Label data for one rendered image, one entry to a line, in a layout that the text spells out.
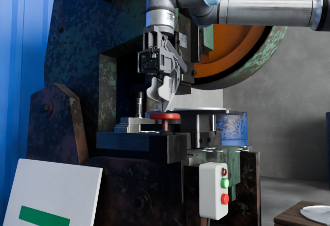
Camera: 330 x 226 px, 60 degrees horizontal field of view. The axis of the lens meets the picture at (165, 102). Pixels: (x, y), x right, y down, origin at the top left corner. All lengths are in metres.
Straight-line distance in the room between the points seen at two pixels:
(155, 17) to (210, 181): 0.44
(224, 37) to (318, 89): 2.94
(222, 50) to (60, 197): 0.98
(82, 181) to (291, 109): 3.61
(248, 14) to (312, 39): 3.59
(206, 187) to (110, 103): 0.57
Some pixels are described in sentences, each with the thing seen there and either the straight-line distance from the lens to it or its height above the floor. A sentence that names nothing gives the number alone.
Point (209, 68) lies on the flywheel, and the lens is 1.45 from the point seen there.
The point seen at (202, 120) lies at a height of 0.75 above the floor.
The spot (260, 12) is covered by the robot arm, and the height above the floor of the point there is 1.04.
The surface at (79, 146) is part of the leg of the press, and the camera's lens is 1.11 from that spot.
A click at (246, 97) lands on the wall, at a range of 4.50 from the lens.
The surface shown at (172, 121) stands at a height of 0.74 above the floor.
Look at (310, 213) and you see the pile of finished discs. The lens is 1.46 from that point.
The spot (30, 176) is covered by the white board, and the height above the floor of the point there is 0.52.
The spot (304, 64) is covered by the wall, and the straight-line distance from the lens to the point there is 4.37.
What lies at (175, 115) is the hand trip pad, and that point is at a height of 0.75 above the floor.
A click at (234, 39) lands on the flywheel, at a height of 1.15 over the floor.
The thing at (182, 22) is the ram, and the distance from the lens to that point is 1.19.
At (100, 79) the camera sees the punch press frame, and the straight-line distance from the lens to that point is 1.14.
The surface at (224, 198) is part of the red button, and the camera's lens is 0.78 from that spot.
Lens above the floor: 0.73
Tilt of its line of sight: 5 degrees up
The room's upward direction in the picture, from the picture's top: straight up
